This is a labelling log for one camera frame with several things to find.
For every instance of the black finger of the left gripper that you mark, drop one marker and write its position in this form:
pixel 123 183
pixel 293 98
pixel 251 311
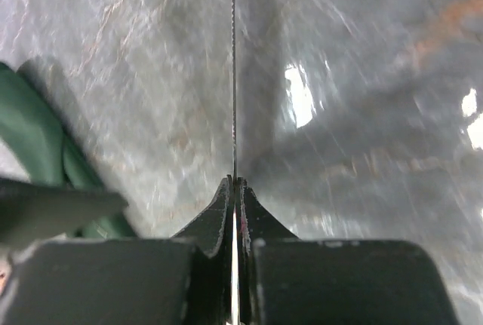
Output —
pixel 31 212

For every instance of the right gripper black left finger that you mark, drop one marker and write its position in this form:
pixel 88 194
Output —
pixel 184 279

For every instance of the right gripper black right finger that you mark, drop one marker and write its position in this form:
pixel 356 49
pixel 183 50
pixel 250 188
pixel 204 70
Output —
pixel 286 280

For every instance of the dark green cloth napkin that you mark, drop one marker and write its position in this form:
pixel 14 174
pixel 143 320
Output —
pixel 30 128

